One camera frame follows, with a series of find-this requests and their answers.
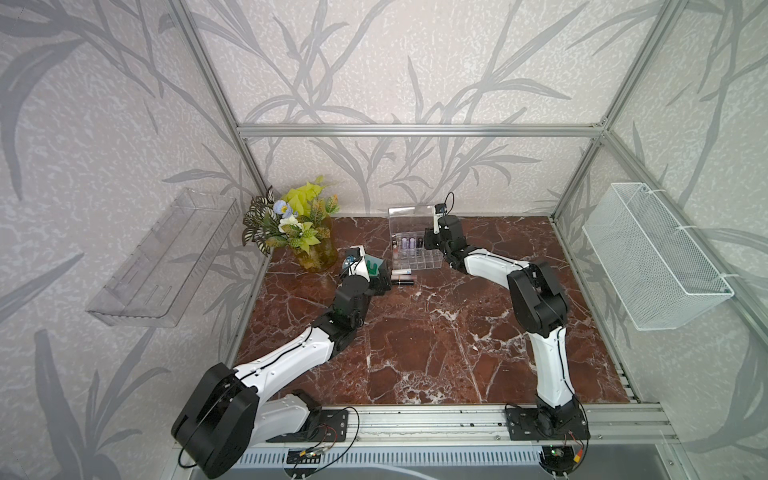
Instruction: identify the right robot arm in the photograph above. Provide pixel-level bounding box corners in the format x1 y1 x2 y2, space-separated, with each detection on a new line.
424 211 581 433

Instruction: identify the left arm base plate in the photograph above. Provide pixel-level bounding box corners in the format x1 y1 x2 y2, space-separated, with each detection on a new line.
268 409 349 443

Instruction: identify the white wire mesh basket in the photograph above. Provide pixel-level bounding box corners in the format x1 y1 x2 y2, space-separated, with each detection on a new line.
583 182 734 331

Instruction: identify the clear acrylic lipstick organizer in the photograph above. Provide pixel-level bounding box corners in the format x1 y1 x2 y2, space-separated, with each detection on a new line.
388 205 443 274

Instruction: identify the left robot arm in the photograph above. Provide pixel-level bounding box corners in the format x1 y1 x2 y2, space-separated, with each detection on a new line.
171 248 392 479

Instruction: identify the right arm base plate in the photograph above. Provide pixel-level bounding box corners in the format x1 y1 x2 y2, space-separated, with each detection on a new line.
503 400 591 441

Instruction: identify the aluminium front rail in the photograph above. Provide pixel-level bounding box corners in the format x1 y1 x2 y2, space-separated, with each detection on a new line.
239 403 682 450

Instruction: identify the clear plastic wall shelf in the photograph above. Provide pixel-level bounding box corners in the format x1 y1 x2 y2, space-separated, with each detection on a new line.
86 188 240 328

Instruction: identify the artificial plant in vase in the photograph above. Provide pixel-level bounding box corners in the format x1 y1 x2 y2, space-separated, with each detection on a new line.
241 176 339 272

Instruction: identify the teal dustpan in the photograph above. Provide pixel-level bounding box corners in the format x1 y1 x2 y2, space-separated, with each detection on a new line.
365 254 386 276

